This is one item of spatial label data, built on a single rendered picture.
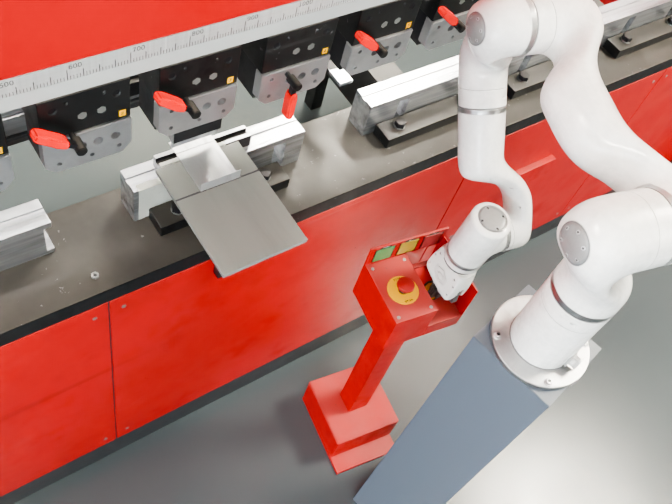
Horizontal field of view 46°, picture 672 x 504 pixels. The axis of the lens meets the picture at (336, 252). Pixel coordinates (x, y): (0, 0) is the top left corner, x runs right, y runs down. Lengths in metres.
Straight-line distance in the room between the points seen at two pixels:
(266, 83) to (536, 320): 0.64
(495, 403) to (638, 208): 0.54
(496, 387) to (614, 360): 1.39
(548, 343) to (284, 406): 1.17
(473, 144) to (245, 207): 0.44
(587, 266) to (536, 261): 1.80
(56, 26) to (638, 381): 2.25
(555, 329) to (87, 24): 0.87
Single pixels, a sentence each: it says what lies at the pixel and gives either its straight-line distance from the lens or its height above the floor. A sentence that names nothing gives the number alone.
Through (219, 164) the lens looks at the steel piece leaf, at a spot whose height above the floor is 1.00.
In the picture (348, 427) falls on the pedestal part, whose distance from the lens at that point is 2.30.
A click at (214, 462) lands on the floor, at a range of 2.34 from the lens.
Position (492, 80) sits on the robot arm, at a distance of 1.50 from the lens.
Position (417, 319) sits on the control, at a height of 0.77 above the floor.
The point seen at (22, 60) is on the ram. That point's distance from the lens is 1.21.
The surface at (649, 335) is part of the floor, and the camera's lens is 3.02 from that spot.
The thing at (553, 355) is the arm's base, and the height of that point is 1.06.
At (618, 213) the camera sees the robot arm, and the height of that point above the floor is 1.42.
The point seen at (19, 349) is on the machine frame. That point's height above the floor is 0.79.
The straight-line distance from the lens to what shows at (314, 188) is 1.73.
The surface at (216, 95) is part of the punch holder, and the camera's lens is 1.43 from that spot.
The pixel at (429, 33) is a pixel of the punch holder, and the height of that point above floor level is 1.17.
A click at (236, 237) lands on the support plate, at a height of 1.00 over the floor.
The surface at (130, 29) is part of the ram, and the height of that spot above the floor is 1.38.
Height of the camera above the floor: 2.21
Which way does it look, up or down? 54 degrees down
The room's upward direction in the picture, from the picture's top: 20 degrees clockwise
